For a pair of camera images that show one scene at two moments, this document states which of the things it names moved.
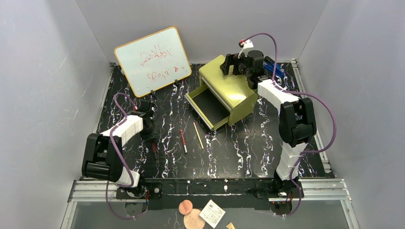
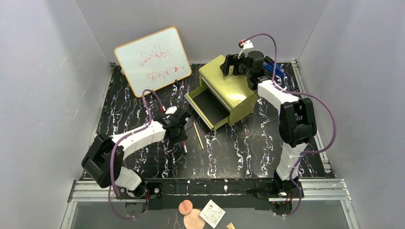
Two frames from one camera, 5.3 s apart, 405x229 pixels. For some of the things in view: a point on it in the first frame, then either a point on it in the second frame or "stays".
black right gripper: [230, 63] stays
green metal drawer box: [219, 98] stays
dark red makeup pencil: [185, 148] stays
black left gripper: [147, 105] to [182, 120]
